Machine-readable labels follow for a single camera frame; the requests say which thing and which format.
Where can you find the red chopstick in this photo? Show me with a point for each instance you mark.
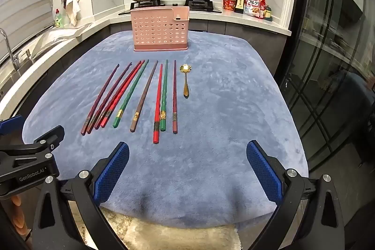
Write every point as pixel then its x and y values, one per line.
pixel 120 91
pixel 124 91
pixel 158 103

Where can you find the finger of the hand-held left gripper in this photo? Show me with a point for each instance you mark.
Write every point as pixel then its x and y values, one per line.
pixel 10 125
pixel 44 143

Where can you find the small green container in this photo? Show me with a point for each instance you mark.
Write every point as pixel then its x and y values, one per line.
pixel 268 15

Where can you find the person's left hand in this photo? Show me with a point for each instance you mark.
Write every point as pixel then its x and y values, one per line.
pixel 20 217

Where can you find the white window blind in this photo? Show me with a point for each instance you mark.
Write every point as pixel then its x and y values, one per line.
pixel 26 4

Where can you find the chrome faucet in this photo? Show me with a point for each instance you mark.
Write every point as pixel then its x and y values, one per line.
pixel 8 48

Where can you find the cream fluffy rug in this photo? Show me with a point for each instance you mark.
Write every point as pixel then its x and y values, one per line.
pixel 175 235

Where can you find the brown chopstick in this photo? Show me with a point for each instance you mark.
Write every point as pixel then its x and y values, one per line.
pixel 145 95

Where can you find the green chopstick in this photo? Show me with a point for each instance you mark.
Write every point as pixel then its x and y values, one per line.
pixel 131 93
pixel 164 94

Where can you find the blue plush mat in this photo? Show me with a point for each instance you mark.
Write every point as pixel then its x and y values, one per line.
pixel 219 109

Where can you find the maroon chopstick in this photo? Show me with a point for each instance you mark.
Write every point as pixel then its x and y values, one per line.
pixel 101 98
pixel 111 95
pixel 175 94

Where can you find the pink perforated utensil holder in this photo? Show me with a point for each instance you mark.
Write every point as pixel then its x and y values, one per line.
pixel 152 30

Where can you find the black gas stove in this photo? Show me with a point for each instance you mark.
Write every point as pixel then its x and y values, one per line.
pixel 202 6

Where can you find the green dish soap bottle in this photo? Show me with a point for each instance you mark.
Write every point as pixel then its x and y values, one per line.
pixel 59 20

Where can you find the red packet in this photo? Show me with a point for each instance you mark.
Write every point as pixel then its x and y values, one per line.
pixel 228 4

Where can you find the gold flower spoon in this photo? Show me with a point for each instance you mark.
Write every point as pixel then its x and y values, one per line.
pixel 185 86

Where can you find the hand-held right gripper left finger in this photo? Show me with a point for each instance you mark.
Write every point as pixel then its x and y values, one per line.
pixel 112 171

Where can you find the glass sliding door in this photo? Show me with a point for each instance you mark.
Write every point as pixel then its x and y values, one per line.
pixel 328 48

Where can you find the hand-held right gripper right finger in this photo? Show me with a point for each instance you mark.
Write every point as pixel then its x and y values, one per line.
pixel 263 171

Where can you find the red and white cereal bag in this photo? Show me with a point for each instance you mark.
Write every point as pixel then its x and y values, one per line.
pixel 254 5

